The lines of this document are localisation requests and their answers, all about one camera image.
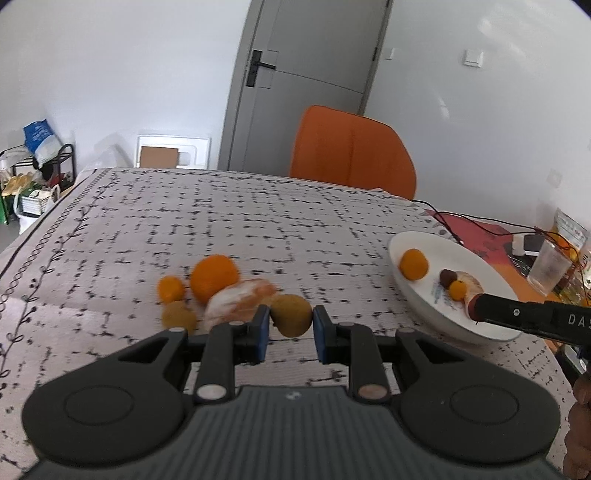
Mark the yellow slippers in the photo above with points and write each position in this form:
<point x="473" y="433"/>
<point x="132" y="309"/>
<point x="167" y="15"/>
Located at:
<point x="18" y="183"/>

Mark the clear plastic bag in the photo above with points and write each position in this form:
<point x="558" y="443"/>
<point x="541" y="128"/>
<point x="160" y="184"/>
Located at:
<point x="108" y="154"/>

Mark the small tangerine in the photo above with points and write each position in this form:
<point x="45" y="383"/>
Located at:
<point x="457" y="290"/>
<point x="171" y="288"/>

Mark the peeled orange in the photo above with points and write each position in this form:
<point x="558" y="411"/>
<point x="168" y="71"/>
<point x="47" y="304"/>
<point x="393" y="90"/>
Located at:
<point x="240" y="302"/>

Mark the blue and white bag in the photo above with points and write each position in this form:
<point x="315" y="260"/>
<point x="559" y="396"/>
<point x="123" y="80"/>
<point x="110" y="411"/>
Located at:
<point x="41" y="141"/>

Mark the clear plastic cup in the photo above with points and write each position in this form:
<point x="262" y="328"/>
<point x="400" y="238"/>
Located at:
<point x="548" y="267"/>

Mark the white shopping bag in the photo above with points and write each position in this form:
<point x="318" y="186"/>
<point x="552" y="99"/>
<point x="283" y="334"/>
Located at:
<point x="32" y="205"/>

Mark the white charger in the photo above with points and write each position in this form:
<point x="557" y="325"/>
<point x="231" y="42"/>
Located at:
<point x="531" y="243"/>

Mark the patterned white tablecloth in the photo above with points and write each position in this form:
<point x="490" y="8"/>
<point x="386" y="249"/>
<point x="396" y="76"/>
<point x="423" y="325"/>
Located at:
<point x="184" y="217"/>

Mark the brown kiwi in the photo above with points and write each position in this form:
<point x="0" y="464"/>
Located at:
<point x="179" y="316"/>
<point x="291" y="314"/>

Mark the white ceramic bowl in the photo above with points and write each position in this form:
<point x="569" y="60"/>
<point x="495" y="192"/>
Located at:
<point x="415" y="304"/>

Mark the medium orange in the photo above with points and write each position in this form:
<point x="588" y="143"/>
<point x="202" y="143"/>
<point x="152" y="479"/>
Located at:
<point x="413" y="264"/>

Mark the printed snack bag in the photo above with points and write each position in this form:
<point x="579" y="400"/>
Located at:
<point x="572" y="230"/>

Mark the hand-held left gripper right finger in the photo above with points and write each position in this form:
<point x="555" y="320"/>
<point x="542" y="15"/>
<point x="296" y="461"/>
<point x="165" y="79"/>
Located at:
<point x="320" y="337"/>

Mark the white framed board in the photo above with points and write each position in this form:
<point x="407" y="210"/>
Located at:
<point x="196" y="147"/>

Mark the brown cardboard piece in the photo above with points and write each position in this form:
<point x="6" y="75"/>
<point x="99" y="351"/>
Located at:
<point x="159" y="157"/>

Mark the orange chair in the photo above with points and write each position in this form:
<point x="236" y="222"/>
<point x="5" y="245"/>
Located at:
<point x="351" y="152"/>

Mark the grey door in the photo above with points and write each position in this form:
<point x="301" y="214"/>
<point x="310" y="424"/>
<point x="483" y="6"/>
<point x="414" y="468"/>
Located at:
<point x="300" y="92"/>

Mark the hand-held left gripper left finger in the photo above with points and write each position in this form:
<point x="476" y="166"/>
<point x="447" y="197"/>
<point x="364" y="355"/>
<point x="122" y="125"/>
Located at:
<point x="263" y="339"/>

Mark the white light switch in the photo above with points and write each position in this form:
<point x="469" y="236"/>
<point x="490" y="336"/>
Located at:
<point x="473" y="57"/>

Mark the small white wall switch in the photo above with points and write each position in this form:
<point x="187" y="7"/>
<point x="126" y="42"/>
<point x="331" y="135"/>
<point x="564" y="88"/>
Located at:
<point x="389" y="53"/>

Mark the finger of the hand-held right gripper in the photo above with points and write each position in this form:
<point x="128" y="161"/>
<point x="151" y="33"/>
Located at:
<point x="508" y="311"/>

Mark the dark red fruit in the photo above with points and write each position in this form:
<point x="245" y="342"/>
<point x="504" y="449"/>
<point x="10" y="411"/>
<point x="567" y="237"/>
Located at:
<point x="446" y="277"/>

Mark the person's right hand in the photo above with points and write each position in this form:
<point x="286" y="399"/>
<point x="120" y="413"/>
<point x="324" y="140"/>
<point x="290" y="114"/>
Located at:
<point x="581" y="424"/>

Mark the black shoe rack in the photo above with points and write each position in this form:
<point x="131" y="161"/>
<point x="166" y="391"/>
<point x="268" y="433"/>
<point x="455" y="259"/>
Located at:
<point x="67" y="159"/>

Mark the large orange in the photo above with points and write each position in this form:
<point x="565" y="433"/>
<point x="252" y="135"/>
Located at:
<point x="214" y="278"/>

